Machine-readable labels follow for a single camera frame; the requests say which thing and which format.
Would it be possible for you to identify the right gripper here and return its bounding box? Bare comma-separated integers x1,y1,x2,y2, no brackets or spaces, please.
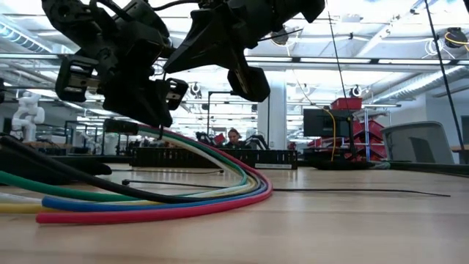
163,0,294,103

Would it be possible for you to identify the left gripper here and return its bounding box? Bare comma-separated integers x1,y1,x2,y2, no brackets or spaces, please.
54,0,190,128

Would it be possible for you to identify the small black connector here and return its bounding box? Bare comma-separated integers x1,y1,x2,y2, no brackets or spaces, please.
103,118,141,136

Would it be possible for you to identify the white cable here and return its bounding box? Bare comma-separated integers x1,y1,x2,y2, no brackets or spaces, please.
0,131,257,205

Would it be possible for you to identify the person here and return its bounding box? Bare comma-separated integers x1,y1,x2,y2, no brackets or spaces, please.
226,128,245,150

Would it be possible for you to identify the white pillar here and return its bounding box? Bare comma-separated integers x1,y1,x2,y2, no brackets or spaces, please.
257,70,288,150

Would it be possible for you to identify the white robot figure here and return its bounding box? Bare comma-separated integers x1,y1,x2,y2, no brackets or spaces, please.
10,91,46,143

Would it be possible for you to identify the black monitor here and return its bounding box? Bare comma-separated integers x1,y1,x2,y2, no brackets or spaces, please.
303,108,355,139

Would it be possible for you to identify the red storage bin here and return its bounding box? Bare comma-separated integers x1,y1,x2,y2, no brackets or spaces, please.
330,97,363,111

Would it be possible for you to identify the long ceiling light bar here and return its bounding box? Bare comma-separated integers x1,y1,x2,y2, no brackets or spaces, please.
0,54,469,65

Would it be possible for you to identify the stack of red bins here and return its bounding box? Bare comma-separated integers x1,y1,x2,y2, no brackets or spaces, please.
352,120,388,162

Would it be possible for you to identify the black camera stand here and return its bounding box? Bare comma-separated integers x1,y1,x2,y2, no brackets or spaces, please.
207,89,271,147

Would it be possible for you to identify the black ceiling cable reel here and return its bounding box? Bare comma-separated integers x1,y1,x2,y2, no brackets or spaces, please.
444,26,469,51
270,26,294,47

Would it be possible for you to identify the yellow hanging cable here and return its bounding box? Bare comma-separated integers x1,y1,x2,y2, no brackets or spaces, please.
322,107,337,162

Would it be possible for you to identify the silver ventilation duct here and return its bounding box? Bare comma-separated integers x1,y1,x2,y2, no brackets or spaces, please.
373,65,466,104

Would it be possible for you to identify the black aluminium frame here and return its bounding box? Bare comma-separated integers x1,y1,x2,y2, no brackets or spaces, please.
388,161,469,177

